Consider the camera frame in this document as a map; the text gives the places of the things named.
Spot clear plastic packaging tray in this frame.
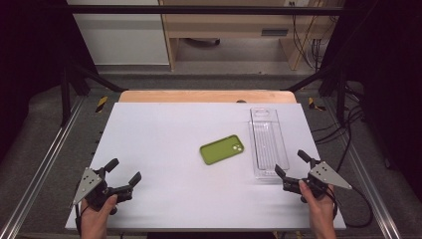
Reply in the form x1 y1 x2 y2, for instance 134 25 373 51
248 107 291 182

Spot green phone case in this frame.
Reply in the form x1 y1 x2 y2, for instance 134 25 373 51
199 133 245 166

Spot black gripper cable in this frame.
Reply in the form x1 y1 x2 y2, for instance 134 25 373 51
332 185 374 229
74 203 92 237

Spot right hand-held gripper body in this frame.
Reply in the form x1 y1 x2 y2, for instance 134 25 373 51
298 161 353 203

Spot person's right hand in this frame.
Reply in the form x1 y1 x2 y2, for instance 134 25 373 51
298 179 337 239

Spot light wooden desk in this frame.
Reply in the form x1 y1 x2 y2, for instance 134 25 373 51
158 0 342 72

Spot wooden table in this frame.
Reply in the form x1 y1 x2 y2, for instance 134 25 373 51
118 89 298 105

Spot aluminium rail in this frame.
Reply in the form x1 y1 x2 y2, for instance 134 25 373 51
322 98 404 239
0 96 86 239

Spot black hanging cable bundle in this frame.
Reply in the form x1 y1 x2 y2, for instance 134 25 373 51
291 1 332 71

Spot black frame strut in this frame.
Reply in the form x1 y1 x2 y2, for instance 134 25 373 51
60 62 128 127
282 63 349 124

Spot black horizontal frame bar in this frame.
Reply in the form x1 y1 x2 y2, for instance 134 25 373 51
49 4 352 16

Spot white power strip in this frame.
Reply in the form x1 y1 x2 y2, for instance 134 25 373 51
285 0 311 8

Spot white cabinet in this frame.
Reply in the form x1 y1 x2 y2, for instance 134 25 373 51
66 0 170 67

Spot yellow black tape marker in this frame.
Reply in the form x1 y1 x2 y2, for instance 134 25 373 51
95 96 109 114
308 97 327 113

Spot black curtain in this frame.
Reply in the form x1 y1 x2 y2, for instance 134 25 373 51
0 0 98 163
331 0 422 193

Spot black floor cable bundle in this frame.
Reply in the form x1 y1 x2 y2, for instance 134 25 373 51
313 84 366 173

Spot person's left hand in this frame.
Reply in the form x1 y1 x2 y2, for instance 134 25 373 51
80 194 118 239

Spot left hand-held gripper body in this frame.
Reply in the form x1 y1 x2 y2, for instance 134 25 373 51
71 167 118 216

